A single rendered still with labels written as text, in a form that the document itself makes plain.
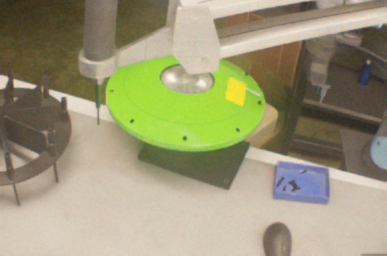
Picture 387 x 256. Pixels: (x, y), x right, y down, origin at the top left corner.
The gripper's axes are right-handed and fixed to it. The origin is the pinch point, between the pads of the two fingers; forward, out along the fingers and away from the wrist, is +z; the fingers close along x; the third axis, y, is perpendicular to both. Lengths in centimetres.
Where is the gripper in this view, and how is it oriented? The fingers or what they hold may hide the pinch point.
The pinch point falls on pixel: (318, 98)
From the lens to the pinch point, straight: 109.3
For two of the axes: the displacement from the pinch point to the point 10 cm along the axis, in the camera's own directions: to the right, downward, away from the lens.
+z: -1.0, 7.8, 6.2
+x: -1.1, 6.1, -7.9
